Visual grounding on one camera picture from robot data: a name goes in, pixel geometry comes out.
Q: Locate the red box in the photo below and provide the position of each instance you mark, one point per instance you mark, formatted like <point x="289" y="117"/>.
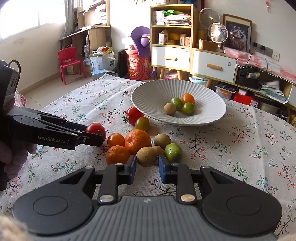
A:
<point x="245" y="99"/>

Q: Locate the wooden desk with shelves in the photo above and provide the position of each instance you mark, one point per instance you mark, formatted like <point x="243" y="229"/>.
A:
<point x="97" y="38"/>

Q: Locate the green-brown cherry tomato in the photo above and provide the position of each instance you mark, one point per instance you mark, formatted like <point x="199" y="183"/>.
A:
<point x="142" y="123"/>

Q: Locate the clear bin with black lid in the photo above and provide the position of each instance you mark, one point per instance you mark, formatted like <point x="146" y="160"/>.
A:
<point x="225" y="91"/>

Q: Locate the clear bin with blue lid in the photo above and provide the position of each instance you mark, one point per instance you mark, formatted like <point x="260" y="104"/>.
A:
<point x="198" y="80"/>

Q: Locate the grey curtain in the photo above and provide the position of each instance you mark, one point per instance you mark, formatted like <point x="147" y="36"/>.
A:
<point x="68" y="18"/>

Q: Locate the black panel heater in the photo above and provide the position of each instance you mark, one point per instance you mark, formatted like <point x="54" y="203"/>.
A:
<point x="121" y="62"/>

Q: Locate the green jujube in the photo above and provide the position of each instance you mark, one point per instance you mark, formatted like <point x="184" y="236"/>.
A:
<point x="173" y="152"/>

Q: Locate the pink patterned cloth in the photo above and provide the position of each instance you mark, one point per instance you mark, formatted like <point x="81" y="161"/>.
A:
<point x="277" y="67"/>

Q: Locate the red plastic chair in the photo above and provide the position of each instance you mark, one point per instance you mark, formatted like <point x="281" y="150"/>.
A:
<point x="67" y="54"/>

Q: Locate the pile of papers and bags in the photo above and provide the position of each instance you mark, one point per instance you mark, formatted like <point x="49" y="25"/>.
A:
<point x="274" y="91"/>

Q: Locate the wall socket with black plug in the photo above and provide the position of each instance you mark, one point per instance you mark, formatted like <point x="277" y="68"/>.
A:
<point x="262" y="47"/>
<point x="254" y="44"/>

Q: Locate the beige fuzzy cloth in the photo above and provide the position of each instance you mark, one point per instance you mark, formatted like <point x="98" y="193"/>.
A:
<point x="9" y="231"/>

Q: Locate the low wooden drawer cabinet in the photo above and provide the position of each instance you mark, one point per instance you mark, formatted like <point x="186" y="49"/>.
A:
<point x="212" y="61"/>

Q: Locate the large orange mandarin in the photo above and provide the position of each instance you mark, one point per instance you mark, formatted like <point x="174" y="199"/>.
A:
<point x="137" y="141"/>

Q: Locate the stack of papers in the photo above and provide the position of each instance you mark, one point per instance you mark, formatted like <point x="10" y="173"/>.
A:
<point x="177" y="18"/>

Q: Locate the small orange and white boxes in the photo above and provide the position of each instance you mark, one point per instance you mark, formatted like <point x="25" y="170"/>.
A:
<point x="185" y="39"/>

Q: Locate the red tomato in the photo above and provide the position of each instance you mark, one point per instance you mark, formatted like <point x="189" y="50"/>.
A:
<point x="96" y="129"/>
<point x="134" y="114"/>

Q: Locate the yellow packet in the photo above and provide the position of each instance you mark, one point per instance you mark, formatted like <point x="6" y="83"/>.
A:
<point x="174" y="38"/>

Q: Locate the white carton with toys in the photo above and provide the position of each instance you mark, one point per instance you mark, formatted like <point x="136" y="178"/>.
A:
<point x="101" y="62"/>

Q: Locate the window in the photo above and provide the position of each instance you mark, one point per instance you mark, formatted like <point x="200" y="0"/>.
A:
<point x="27" y="16"/>

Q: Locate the black case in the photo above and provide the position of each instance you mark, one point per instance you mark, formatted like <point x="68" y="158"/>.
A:
<point x="248" y="80"/>

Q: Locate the pink checked cloth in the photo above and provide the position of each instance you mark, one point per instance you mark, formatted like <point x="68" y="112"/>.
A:
<point x="20" y="98"/>

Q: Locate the large white fan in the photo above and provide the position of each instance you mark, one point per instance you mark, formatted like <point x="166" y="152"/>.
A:
<point x="208" y="16"/>

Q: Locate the grey wall socket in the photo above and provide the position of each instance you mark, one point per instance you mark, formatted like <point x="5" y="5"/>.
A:
<point x="268" y="51"/>

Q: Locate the small orange cherry tomato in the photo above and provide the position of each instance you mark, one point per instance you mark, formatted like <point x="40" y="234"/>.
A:
<point x="115" y="140"/>

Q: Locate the person's left hand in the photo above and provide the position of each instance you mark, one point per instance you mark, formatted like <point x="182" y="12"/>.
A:
<point x="16" y="160"/>

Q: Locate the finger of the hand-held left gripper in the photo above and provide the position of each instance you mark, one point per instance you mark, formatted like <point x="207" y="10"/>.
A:
<point x="92" y="140"/>
<point x="57" y="124"/>

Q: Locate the blue and white carton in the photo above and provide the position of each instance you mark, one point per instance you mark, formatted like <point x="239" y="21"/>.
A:
<point x="99" y="74"/>

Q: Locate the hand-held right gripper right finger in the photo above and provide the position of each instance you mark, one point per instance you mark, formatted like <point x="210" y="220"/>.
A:
<point x="162" y="171"/>

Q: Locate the framed cat picture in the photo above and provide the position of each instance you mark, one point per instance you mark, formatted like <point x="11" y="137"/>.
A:
<point x="238" y="34"/>

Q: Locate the white carton box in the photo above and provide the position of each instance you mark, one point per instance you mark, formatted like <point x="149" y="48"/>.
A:
<point x="163" y="37"/>

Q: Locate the white ribbed plate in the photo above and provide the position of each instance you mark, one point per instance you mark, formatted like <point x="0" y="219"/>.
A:
<point x="150" y="104"/>

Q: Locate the tall wooden shelf cabinet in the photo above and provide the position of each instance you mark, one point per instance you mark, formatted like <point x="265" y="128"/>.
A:
<point x="171" y="58"/>

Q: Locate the white wall socket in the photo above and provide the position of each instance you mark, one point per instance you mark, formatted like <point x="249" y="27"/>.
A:
<point x="276" y="55"/>

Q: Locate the purple plush toy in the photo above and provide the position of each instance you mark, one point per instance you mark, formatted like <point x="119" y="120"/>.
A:
<point x="140" y="34"/>

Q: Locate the small white desk fan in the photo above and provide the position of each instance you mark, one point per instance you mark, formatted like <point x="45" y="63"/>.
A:
<point x="217" y="32"/>

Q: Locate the large orange cherry tomato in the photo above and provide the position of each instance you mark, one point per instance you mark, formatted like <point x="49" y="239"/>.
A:
<point x="188" y="98"/>

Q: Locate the long wooden media stand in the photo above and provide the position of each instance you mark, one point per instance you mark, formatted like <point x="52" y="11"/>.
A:
<point x="291" y="95"/>

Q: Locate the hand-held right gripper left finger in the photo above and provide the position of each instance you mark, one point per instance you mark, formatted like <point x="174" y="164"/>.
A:
<point x="133" y="169"/>

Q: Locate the black device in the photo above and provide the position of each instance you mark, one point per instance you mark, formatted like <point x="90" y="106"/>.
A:
<point x="285" y="114"/>

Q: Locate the floral tablecloth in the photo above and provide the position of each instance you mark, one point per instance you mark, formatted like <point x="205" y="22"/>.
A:
<point x="231" y="150"/>

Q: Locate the red printed bucket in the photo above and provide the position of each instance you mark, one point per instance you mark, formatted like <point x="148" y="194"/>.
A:
<point x="138" y="67"/>

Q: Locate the clear storage bin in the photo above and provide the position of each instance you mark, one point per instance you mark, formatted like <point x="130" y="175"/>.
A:
<point x="171" y="75"/>
<point x="267" y="108"/>

